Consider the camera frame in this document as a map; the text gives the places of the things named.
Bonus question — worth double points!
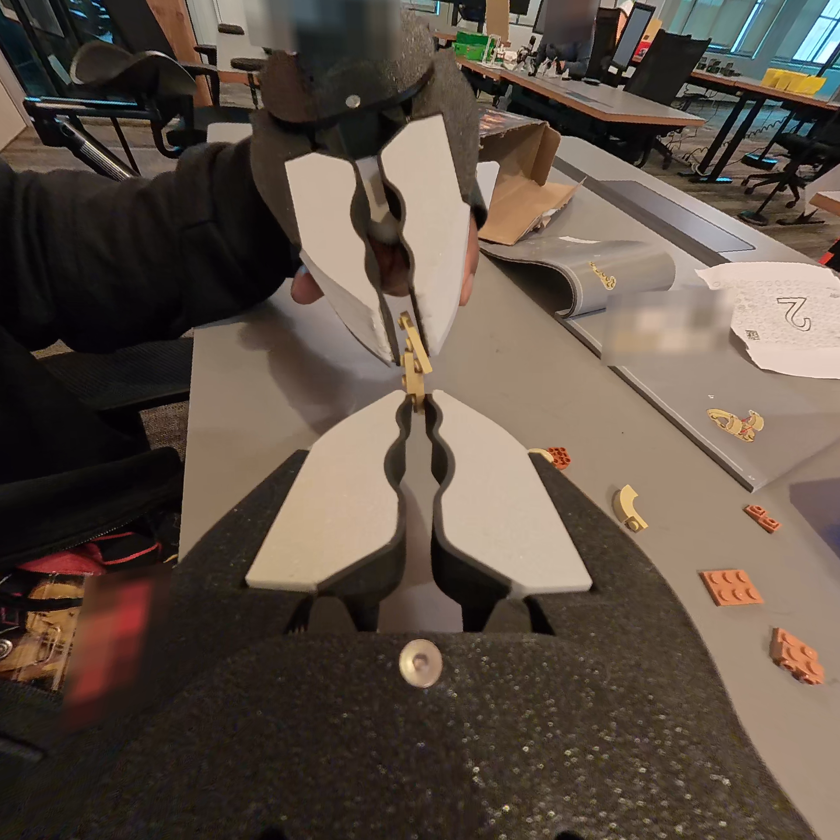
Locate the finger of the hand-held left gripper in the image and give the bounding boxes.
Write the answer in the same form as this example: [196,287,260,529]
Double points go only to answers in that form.
[284,154,401,366]
[379,113,473,360]

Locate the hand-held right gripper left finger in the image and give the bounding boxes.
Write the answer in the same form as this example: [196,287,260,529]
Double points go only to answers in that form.
[245,390,406,596]

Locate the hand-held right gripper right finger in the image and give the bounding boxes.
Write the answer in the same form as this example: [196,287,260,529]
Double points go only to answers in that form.
[430,390,595,601]

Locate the tan curved plate chain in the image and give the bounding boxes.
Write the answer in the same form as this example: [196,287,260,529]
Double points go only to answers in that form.
[395,310,426,363]

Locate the person's left forearm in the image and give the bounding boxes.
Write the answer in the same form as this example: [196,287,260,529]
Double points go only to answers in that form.
[0,141,304,355]

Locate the grey desk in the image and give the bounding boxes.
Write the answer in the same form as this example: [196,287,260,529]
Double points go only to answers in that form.
[178,134,840,840]

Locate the wooden edged office desk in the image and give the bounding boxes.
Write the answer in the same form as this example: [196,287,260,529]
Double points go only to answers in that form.
[689,69,840,185]
[459,56,706,165]

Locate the black desk monitor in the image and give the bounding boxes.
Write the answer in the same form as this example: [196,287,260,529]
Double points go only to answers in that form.
[610,2,660,70]

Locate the person's left hand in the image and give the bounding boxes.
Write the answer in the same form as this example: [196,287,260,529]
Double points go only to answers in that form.
[290,226,484,308]

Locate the torn cardboard box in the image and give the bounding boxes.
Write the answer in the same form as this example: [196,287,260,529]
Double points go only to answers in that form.
[476,108,586,248]

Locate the tan arch brick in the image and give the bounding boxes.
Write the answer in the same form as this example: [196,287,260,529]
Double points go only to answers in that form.
[612,483,652,534]

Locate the green box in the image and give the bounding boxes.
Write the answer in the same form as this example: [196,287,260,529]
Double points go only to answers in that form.
[454,29,503,63]

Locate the grey instruction booklet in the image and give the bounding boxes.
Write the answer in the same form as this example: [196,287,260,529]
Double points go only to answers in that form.
[481,235,840,494]

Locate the reddish brown rectangular plate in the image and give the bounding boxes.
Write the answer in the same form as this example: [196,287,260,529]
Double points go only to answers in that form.
[698,567,766,609]

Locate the person's black clothing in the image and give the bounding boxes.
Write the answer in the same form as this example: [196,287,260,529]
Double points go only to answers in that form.
[0,322,152,487]

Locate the yellow storage bins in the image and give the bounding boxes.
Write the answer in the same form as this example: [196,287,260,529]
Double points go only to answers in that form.
[761,66,828,96]

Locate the wooden post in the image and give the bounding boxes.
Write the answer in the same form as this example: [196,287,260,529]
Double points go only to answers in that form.
[147,0,219,106]

